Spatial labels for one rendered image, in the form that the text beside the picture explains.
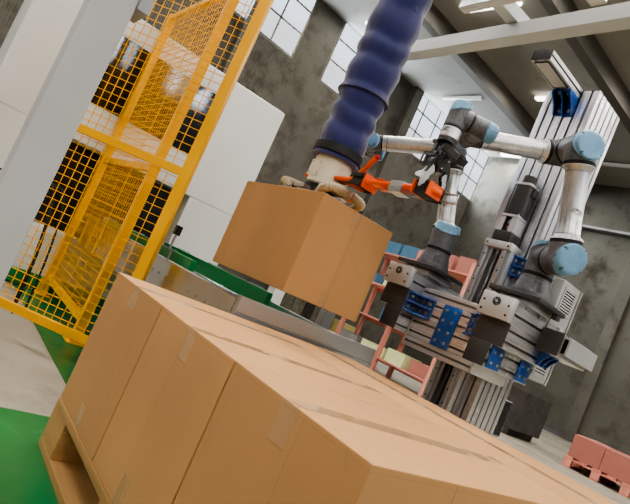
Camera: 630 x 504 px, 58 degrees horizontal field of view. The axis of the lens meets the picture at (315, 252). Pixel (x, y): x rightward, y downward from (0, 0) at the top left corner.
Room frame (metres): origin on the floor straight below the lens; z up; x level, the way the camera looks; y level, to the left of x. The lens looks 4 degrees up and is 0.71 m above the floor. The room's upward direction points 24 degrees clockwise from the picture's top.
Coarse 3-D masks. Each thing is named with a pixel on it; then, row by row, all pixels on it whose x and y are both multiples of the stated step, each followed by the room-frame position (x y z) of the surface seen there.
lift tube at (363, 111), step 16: (400, 64) 2.43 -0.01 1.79; (352, 96) 2.38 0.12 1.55; (368, 96) 2.37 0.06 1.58; (336, 112) 2.41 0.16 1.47; (352, 112) 2.37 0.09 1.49; (368, 112) 2.39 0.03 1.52; (336, 128) 2.38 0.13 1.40; (352, 128) 2.38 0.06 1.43; (368, 128) 2.41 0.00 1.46; (352, 144) 2.38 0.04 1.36
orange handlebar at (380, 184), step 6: (306, 174) 2.56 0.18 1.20; (336, 180) 2.39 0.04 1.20; (342, 180) 2.35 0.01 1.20; (348, 180) 2.31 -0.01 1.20; (366, 180) 2.22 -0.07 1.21; (372, 180) 2.19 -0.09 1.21; (378, 180) 2.17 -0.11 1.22; (384, 180) 2.15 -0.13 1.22; (372, 186) 2.24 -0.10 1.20; (378, 186) 2.16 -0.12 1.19; (384, 186) 2.14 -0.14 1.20; (402, 186) 2.05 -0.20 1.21; (408, 186) 2.03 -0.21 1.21; (432, 192) 1.94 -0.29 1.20; (438, 192) 1.94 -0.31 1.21
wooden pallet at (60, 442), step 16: (64, 416) 1.62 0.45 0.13; (48, 432) 1.68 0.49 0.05; (64, 432) 1.60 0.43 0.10; (48, 448) 1.63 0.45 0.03; (64, 448) 1.61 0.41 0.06; (80, 448) 1.46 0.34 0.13; (48, 464) 1.59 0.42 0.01; (64, 464) 1.60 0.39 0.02; (80, 464) 1.64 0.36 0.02; (64, 480) 1.52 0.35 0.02; (80, 480) 1.55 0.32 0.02; (96, 480) 1.32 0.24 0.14; (64, 496) 1.44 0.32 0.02; (80, 496) 1.47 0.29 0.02; (96, 496) 1.51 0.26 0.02
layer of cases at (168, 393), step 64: (128, 320) 1.52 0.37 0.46; (192, 320) 1.34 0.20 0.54; (128, 384) 1.38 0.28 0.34; (192, 384) 1.15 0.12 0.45; (256, 384) 0.98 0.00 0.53; (320, 384) 1.22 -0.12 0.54; (384, 384) 1.83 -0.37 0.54; (128, 448) 1.26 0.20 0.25; (192, 448) 1.07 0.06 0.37; (256, 448) 0.92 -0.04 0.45; (320, 448) 0.81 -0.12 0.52; (384, 448) 0.86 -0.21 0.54; (448, 448) 1.12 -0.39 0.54; (512, 448) 1.61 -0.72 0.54
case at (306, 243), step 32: (256, 192) 2.49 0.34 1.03; (288, 192) 2.30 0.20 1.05; (320, 192) 2.13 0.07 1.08; (256, 224) 2.40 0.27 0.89; (288, 224) 2.22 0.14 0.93; (320, 224) 2.13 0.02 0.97; (352, 224) 2.22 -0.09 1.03; (224, 256) 2.51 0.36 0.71; (256, 256) 2.32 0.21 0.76; (288, 256) 2.15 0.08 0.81; (320, 256) 2.17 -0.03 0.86; (352, 256) 2.25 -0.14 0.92; (288, 288) 2.12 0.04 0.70; (320, 288) 2.20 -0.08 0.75; (352, 288) 2.29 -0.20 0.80; (352, 320) 2.33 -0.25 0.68
